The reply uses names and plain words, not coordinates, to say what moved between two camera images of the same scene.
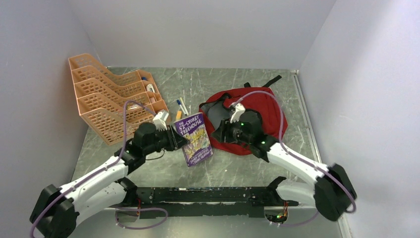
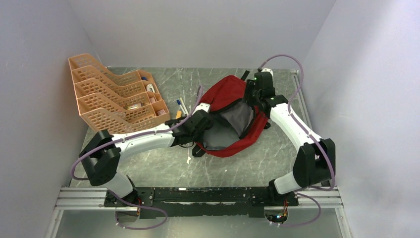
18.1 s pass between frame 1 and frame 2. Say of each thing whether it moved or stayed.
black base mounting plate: stayed
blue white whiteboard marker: stayed
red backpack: moved
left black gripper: moved
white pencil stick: stayed
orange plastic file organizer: stayed
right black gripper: moved
